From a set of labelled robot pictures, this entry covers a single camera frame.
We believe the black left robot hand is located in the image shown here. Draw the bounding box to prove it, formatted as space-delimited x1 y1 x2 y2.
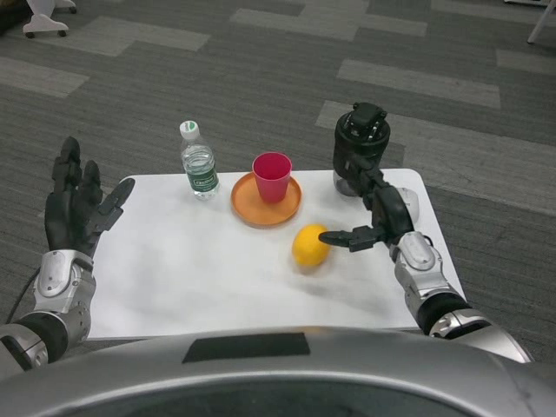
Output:
43 136 136 262

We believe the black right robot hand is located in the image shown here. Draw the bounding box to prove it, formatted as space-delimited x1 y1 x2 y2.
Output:
318 155 414 252

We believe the yellow lemon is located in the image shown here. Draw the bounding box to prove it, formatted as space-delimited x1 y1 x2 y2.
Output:
291 223 330 267

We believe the pink plastic cup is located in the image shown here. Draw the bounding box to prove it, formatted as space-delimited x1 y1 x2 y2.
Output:
252 151 293 204

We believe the clear plastic water bottle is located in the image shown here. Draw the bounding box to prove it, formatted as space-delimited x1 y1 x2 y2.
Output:
178 119 221 202

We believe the orange round plate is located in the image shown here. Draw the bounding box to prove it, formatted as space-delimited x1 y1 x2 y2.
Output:
229 170 304 230

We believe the silver robot chest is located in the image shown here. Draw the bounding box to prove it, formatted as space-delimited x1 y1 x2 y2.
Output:
0 325 556 417

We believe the white caster foot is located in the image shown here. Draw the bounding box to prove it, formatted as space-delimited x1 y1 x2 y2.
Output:
22 0 77 39

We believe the white desk leg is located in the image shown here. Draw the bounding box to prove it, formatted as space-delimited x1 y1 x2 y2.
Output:
526 0 556 45

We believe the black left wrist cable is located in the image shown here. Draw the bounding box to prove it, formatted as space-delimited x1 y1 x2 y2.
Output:
7 268 43 325

